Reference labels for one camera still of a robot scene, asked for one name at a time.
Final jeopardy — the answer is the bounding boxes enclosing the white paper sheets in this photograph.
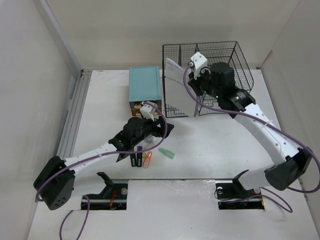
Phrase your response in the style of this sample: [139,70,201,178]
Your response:
[164,58,199,118]

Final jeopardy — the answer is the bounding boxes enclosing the black wire mesh organizer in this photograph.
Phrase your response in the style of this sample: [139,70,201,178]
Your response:
[162,41,254,118]

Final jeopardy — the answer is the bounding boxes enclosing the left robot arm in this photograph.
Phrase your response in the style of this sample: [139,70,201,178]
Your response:
[33,116,175,211]

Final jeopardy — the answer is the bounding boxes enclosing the clear paper clip jar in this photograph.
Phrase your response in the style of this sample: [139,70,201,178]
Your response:
[144,135,154,146]

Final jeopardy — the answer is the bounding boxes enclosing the teal drawer box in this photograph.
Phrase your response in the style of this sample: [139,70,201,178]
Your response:
[129,66,162,117]

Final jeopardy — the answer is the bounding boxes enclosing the yellow cap black highlighter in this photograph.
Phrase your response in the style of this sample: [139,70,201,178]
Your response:
[130,153,137,167]

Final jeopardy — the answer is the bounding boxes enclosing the aluminium rail frame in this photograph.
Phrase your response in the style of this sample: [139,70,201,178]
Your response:
[34,68,93,203]

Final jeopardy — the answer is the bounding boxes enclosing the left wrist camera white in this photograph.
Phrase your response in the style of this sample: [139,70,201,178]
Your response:
[139,104,156,121]

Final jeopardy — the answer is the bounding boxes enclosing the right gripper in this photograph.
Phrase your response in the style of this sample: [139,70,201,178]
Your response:
[188,66,222,100]

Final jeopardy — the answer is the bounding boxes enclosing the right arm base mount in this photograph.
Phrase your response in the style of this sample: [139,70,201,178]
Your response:
[214,179,265,210]

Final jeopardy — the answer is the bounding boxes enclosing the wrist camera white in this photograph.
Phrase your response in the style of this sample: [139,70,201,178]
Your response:
[139,104,156,121]
[190,51,208,79]

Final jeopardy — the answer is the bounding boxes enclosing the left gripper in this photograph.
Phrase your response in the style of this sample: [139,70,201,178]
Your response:
[131,114,173,147]

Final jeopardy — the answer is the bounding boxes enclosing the orange highlighter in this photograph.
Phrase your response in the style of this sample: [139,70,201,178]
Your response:
[142,151,153,169]

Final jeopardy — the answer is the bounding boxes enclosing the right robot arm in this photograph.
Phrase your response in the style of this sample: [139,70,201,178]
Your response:
[183,61,313,198]

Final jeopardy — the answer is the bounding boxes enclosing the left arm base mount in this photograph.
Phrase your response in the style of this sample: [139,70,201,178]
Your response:
[80,172,129,211]

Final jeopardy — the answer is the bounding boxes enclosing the purple cap black highlighter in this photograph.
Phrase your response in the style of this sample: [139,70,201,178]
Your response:
[135,146,143,167]

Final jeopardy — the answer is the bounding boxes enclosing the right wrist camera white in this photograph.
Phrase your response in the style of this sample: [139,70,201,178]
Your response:
[190,51,208,79]

